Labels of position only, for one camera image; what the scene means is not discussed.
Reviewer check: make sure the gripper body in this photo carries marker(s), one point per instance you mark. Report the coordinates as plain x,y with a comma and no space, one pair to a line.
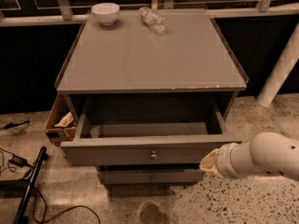
224,159

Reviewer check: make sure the grey top drawer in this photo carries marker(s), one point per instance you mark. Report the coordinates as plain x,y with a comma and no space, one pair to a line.
124,129

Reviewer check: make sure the grey drawer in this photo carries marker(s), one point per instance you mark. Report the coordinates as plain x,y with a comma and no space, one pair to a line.
124,129
166,174

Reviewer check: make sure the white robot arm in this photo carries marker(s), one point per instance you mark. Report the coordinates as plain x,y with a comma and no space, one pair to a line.
266,154

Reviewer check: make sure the grey lower drawer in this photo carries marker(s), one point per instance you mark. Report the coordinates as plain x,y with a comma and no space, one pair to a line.
166,174

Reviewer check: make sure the round metal drawer knob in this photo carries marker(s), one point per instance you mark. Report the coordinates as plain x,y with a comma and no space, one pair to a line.
153,155

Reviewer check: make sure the grey drawer cabinet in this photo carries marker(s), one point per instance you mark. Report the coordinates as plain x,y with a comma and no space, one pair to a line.
129,58

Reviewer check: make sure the crumpled paper wrapper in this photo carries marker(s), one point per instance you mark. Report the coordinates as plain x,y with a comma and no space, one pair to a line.
65,121

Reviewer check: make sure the brown cardboard box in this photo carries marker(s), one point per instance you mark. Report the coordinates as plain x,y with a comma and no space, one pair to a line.
56,134

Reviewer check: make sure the clear plastic water bottle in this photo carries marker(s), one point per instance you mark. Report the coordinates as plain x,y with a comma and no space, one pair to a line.
153,19

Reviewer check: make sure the white ceramic bowl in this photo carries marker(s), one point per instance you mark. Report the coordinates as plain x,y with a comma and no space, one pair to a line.
106,13

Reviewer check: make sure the black pole stand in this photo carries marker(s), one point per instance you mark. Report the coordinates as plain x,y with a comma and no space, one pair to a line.
25,186

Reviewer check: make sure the black power adapter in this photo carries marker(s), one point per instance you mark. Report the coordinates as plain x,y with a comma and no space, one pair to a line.
18,161

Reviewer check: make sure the small black floor object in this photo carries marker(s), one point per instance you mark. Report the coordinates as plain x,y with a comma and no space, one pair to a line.
13,125

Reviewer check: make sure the metal window railing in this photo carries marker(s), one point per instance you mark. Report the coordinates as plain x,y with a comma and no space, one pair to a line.
36,12

